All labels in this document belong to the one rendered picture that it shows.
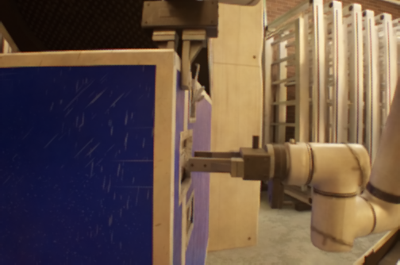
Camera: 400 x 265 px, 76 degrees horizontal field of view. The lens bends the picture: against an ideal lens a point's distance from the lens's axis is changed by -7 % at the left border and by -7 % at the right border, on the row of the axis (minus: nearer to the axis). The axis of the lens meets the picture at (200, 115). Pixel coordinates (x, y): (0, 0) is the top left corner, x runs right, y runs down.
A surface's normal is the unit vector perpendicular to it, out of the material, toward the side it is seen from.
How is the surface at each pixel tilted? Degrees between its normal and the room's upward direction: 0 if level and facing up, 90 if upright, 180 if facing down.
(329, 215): 90
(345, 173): 90
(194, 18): 80
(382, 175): 94
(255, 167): 90
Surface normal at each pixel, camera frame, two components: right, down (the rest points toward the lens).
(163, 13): -0.08, -0.18
